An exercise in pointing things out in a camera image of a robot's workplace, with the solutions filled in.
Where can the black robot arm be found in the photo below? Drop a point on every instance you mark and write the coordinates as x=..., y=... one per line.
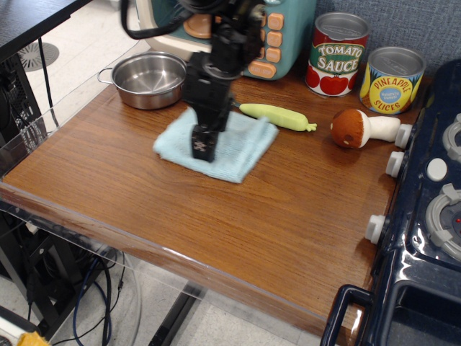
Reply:
x=235, y=42

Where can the tomato sauce can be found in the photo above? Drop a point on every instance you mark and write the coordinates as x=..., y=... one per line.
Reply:
x=337, y=49

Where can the black desk at left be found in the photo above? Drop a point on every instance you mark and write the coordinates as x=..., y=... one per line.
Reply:
x=22, y=22

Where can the plush brown mushroom toy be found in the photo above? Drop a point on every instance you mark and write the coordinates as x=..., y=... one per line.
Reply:
x=352, y=128

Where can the teal toy microwave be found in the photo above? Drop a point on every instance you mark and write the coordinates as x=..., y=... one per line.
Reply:
x=285, y=31

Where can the pineapple slices can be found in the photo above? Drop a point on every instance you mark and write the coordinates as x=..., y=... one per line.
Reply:
x=391, y=79

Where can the spoon with green handle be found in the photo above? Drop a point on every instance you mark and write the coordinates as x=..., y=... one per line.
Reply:
x=278, y=116

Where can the small steel pot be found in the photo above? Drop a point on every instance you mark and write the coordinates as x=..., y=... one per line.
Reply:
x=147, y=81

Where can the dark blue toy stove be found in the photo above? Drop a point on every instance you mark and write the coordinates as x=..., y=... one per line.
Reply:
x=415, y=295

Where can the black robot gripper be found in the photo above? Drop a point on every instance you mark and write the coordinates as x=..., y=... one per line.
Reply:
x=209, y=96

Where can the light blue towel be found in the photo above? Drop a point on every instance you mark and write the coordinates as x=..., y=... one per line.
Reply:
x=242, y=144

